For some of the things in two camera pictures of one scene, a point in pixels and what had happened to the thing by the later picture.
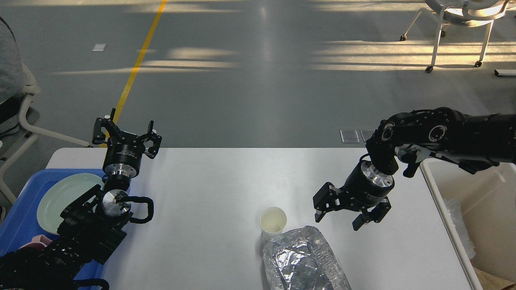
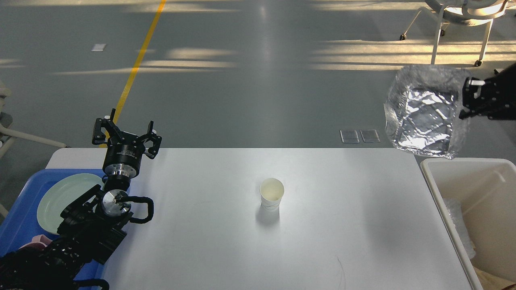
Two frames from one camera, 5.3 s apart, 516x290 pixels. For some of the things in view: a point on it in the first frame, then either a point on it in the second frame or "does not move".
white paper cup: [272, 221] → [271, 190]
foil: [455, 209] does not move
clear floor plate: [366, 134] does not move
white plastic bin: [487, 200] does not move
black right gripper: [365, 187] → [498, 101]
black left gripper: [123, 156] does not move
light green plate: [59, 194] does not move
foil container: [300, 259] → [422, 111]
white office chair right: [471, 13] does not move
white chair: [38, 133] → [8, 133]
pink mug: [38, 243] does not move
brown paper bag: [489, 281] does not move
